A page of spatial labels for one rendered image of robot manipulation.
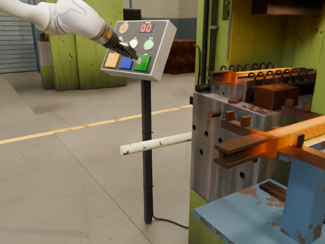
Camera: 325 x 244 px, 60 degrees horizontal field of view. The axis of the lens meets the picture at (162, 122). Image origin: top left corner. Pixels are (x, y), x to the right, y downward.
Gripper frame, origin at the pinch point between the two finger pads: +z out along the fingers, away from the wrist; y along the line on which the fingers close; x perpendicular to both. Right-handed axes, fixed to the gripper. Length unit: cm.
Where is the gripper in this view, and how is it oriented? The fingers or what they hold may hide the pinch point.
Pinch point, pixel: (135, 58)
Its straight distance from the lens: 131.5
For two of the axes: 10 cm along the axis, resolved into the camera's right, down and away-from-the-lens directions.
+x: 3.0, -9.5, 1.1
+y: 8.0, 1.9, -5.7
